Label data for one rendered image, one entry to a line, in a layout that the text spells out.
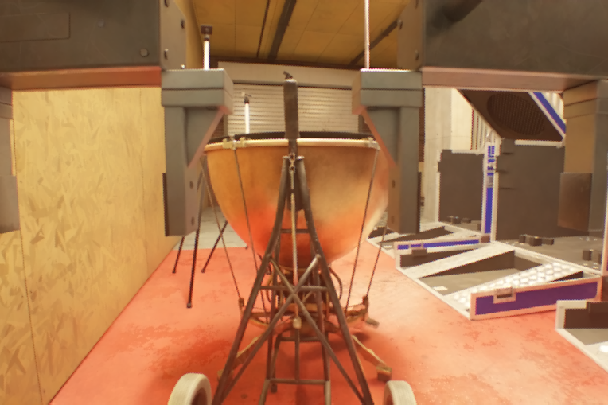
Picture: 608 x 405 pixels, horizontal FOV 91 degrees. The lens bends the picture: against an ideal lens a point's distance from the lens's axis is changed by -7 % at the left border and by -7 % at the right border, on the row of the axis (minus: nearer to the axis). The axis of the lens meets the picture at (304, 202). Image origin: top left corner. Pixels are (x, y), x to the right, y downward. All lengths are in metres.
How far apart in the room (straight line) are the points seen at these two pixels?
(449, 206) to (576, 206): 3.52
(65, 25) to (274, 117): 7.04
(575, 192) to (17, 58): 0.37
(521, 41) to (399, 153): 0.10
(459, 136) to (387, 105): 4.73
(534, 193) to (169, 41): 2.95
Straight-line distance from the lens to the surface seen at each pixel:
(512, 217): 2.93
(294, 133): 0.73
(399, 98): 0.21
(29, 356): 1.20
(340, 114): 7.61
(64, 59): 0.24
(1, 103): 0.30
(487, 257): 2.50
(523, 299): 1.91
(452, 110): 4.91
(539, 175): 3.07
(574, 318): 1.85
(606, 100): 0.29
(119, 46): 0.23
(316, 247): 0.78
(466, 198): 3.90
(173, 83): 0.22
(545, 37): 0.26
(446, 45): 0.22
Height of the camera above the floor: 0.69
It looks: 5 degrees down
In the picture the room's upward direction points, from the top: straight up
